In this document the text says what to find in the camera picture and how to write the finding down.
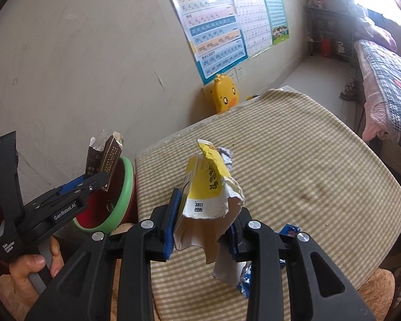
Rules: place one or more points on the white printed paper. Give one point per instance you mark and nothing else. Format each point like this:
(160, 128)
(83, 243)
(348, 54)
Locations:
(226, 155)

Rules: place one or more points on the left hand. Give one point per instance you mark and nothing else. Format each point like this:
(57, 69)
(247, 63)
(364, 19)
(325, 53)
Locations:
(25, 265)

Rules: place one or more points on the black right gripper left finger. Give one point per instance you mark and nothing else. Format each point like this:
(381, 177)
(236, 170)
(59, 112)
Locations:
(83, 288)

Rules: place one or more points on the white chart wall poster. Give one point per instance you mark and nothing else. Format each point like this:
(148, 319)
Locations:
(254, 20)

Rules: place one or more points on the dark brown cigarette box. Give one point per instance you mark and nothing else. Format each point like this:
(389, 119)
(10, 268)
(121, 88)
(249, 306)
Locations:
(103, 155)

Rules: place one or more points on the blue cookie wrapper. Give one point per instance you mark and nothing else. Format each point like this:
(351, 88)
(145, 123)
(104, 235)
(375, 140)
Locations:
(263, 254)

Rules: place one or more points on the bed with plaid blanket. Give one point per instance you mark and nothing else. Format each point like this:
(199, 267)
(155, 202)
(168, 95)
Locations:
(381, 71)

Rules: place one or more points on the shoes on floor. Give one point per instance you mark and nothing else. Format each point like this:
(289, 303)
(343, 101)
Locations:
(349, 93)

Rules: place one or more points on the checkered beige table cloth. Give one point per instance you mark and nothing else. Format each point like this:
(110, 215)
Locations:
(297, 164)

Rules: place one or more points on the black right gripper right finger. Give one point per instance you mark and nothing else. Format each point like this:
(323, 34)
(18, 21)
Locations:
(318, 290)

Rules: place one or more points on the green number wall poster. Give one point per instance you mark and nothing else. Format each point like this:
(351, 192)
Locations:
(277, 20)

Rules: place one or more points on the green red trash bin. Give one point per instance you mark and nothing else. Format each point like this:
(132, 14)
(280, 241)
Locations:
(107, 209)

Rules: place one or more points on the blue alphabet wall poster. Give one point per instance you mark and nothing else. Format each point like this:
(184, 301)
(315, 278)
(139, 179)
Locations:
(214, 33)

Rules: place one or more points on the dark shelf unit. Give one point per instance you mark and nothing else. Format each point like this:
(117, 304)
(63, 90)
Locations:
(329, 33)

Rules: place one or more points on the pink pillow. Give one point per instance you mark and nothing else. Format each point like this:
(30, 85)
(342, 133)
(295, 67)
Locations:
(378, 29)

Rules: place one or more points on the yellow duck toy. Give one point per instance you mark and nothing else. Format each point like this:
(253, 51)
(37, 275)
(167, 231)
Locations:
(222, 93)

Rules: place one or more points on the yellow torn cardboard box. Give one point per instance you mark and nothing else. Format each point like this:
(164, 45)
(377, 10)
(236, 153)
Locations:
(211, 201)

